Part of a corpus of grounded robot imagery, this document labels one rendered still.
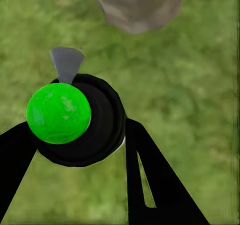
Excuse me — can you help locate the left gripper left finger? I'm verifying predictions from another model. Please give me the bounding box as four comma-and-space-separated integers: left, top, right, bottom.
0, 121, 37, 223

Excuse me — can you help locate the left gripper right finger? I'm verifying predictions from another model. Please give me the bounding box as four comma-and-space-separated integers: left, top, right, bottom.
125, 118, 210, 225

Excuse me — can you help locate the pesticide atomizer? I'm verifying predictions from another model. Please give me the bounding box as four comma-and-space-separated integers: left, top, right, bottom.
26, 46, 127, 167

